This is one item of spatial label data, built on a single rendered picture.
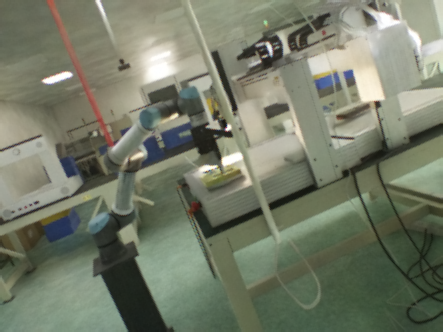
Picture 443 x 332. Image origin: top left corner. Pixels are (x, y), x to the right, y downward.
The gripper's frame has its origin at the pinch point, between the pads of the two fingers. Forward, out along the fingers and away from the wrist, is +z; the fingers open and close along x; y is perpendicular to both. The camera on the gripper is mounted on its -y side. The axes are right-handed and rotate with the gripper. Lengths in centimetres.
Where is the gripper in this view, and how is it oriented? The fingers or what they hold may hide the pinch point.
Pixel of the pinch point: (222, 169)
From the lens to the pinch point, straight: 145.9
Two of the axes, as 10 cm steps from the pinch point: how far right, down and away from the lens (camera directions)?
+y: -9.2, 3.7, -1.4
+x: 2.0, 1.2, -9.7
